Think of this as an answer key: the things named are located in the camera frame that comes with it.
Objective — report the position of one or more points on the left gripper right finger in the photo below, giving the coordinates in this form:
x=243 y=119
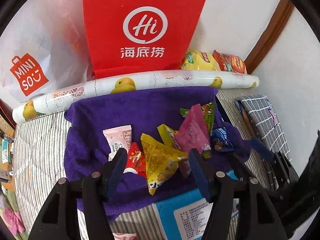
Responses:
x=258 y=218

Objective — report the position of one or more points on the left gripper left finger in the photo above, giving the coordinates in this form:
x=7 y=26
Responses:
x=58 y=217

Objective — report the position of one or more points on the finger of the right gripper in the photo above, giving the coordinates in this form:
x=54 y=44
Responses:
x=240 y=169
x=259 y=147

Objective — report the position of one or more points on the blue snack packet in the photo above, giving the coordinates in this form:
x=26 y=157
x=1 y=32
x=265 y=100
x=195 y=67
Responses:
x=220 y=141

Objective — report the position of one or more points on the pink panda snack bag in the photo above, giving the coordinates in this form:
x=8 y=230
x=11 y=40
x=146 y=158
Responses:
x=125 y=236

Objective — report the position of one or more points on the green triangular snack packet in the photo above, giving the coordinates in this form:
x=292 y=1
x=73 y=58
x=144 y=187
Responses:
x=199 y=118

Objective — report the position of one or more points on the pink yellow snack bag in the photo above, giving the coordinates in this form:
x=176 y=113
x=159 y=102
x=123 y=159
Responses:
x=185 y=141

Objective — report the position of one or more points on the yellow triangular snack packet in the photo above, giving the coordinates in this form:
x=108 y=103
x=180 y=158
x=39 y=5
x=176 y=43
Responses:
x=161 y=161

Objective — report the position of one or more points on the red small snack packet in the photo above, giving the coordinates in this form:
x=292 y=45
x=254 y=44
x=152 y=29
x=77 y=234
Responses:
x=136 y=163

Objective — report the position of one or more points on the pale pink small packet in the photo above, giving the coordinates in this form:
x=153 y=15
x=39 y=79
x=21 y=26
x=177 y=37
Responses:
x=118 y=137

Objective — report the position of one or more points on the grey checked folded cloth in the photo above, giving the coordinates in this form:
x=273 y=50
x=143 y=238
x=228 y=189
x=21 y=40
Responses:
x=265 y=123

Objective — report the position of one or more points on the blue tissue box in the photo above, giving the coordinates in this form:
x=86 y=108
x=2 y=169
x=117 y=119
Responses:
x=184 y=216

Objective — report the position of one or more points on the orange chips bag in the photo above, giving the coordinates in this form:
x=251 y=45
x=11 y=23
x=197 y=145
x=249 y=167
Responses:
x=230 y=63

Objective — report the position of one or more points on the purple towel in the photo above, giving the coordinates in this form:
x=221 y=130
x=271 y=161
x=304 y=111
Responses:
x=144 y=110

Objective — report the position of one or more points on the yellow chips bag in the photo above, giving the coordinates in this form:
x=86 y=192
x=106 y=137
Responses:
x=198 y=60

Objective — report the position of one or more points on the red paper shopping bag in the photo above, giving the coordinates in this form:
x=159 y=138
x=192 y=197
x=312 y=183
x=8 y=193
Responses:
x=131 y=36

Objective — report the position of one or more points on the white plastic Miniso bag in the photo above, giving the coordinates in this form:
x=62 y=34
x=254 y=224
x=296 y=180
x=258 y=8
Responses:
x=44 y=49

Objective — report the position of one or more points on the brown door frame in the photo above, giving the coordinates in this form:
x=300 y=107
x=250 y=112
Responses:
x=270 y=35

